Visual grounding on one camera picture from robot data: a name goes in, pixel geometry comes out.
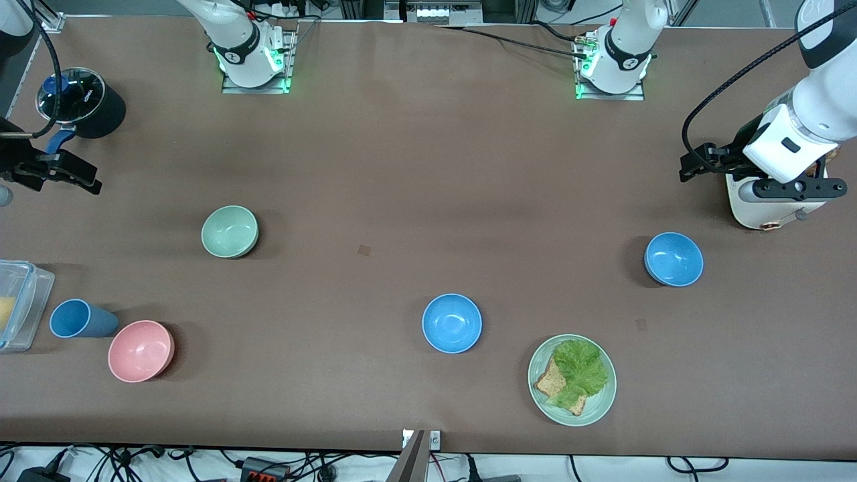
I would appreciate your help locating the yellow food item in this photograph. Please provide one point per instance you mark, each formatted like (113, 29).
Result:
(5, 313)

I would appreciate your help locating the green lettuce leaf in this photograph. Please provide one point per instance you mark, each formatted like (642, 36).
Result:
(582, 368)

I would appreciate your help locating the glass pot lid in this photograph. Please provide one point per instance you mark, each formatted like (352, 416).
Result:
(80, 94)

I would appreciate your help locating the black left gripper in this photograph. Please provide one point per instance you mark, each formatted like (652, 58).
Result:
(742, 145)

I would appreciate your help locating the green bowl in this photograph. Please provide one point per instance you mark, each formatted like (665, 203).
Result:
(229, 231)

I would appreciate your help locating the black orange power adapter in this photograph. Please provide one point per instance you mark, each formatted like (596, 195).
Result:
(264, 472)

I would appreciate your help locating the pink bowl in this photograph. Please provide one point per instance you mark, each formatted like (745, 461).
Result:
(139, 351)

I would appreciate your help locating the green plate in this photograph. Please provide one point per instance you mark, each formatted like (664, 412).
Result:
(572, 418)

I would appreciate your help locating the lettuce leaf on toast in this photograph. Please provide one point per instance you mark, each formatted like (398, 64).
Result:
(549, 383)

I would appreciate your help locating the blue bowl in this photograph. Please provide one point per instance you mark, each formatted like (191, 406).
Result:
(452, 323)
(674, 259)

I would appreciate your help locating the grey metal camera pole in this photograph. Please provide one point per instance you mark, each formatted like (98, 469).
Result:
(410, 465)

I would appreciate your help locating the white metal bracket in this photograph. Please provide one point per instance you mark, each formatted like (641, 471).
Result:
(435, 440)

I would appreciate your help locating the grey electrical terminal box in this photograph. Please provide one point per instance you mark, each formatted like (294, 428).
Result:
(428, 12)

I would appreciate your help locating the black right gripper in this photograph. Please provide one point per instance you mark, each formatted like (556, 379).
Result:
(15, 161)

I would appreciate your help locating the clear plastic food container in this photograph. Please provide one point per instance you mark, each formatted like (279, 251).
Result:
(30, 294)

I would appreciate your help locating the blue plastic cup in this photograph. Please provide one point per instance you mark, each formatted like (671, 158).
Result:
(70, 318)

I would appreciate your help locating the brown table cover sheet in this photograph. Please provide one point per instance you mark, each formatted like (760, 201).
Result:
(402, 167)

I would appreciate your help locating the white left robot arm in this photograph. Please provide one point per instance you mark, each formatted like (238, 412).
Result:
(820, 100)

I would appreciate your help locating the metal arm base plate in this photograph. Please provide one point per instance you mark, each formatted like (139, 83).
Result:
(258, 90)
(612, 96)

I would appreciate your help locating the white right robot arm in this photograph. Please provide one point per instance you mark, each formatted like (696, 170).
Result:
(241, 40)

